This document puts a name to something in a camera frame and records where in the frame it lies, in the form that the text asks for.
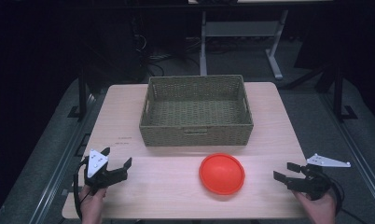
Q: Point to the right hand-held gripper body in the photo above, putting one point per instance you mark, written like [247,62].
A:
[310,183]

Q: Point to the person's left hand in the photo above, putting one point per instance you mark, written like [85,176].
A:
[92,207]

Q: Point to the green woven basket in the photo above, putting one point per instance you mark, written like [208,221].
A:
[195,112]

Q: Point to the person's right hand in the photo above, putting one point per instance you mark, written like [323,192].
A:
[319,210]

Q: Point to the white metal desk frame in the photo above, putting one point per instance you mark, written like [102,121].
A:
[241,28]

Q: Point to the grey aluminium rail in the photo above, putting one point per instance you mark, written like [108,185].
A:
[353,155]
[61,168]

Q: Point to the orange plastic bowl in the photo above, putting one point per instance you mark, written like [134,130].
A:
[222,174]

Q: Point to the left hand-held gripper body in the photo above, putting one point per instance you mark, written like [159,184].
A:
[97,165]

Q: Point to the black metal stand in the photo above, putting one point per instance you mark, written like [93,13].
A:
[338,93]
[82,93]

